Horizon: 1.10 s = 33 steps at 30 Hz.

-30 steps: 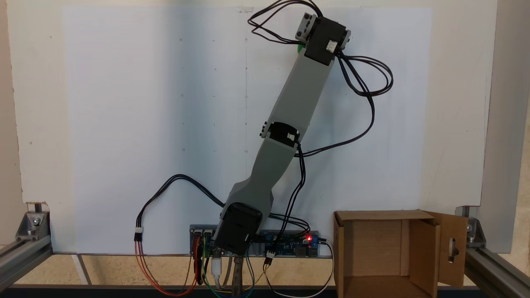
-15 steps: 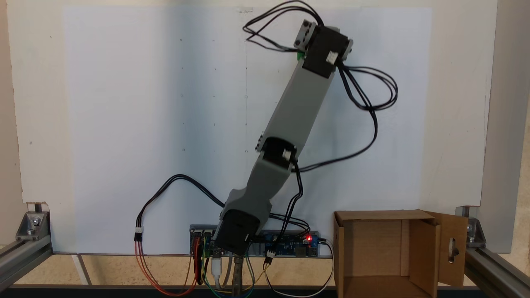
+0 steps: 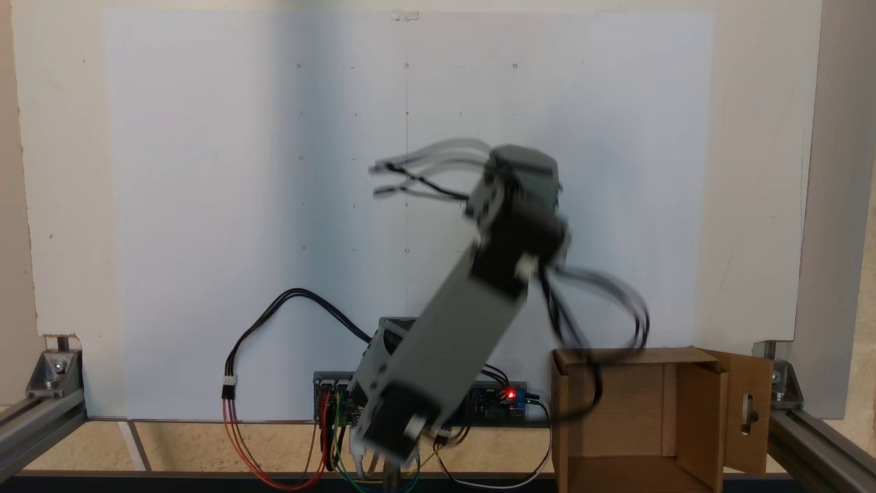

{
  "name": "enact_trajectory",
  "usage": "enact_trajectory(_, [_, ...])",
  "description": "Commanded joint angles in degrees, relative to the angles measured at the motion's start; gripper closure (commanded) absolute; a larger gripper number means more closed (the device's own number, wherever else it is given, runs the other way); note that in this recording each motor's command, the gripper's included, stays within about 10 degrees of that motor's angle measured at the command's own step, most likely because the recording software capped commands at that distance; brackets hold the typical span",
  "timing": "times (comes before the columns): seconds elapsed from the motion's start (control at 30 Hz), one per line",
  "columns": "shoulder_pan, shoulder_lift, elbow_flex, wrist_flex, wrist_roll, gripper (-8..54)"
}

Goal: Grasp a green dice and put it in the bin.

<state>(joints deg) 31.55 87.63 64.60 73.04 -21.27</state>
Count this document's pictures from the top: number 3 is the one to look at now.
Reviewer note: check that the metal corner bracket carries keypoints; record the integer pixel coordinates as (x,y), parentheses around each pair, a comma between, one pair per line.
(786,387)
(53,373)

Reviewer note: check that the brown cardboard box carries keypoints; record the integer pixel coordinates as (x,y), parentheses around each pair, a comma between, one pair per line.
(650,411)

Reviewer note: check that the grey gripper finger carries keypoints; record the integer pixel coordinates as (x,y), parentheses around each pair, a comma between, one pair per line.
(527,171)

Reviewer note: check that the blue circuit board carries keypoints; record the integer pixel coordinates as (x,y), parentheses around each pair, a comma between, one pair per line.
(496,404)

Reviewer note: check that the clear tape piece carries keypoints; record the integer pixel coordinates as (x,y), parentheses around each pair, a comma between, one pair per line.
(404,16)

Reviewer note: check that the circuit board with pin headers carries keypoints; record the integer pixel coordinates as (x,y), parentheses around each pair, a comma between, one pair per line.
(332,397)

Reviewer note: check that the aluminium frame rail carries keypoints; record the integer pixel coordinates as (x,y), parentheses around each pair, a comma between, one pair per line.
(34,428)
(821,448)

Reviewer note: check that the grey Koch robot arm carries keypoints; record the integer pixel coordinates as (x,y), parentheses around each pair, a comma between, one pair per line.
(445,342)

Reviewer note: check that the white paper sheet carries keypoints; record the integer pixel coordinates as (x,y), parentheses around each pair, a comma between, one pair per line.
(205,205)

